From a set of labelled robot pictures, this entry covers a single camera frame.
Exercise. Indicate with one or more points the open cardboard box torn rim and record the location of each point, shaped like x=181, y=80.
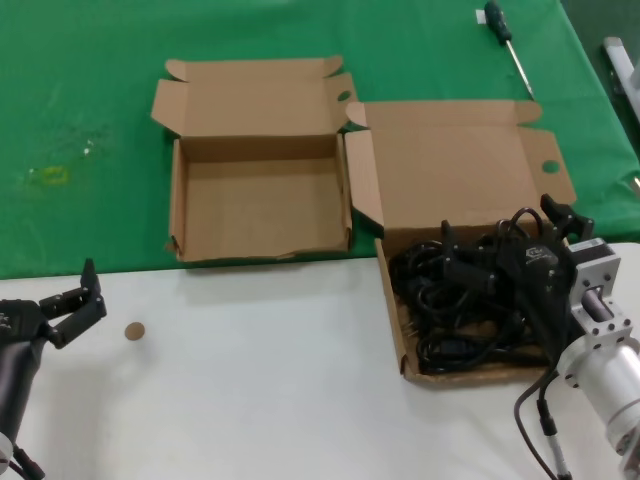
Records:
x=260, y=210

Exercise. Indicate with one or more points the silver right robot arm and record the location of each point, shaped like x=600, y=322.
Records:
x=610, y=380

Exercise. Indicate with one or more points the green table cloth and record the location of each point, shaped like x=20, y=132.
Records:
x=75, y=75

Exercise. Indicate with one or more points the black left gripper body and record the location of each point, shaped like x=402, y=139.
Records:
x=20, y=322

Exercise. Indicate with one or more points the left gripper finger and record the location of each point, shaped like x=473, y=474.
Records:
x=80, y=322
x=90, y=277

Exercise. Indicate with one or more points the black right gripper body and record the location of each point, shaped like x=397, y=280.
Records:
x=537, y=270

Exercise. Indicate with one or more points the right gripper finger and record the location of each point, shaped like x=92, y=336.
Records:
x=470, y=272
x=570, y=222

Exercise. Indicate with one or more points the open cardboard box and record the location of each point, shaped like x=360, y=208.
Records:
x=450, y=165

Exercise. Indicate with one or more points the round brown cardboard disc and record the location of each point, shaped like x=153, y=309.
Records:
x=135, y=331

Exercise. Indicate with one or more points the small white paper tag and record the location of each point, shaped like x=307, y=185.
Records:
x=480, y=17

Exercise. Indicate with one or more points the white flat bar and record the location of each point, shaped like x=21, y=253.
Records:
x=617, y=55

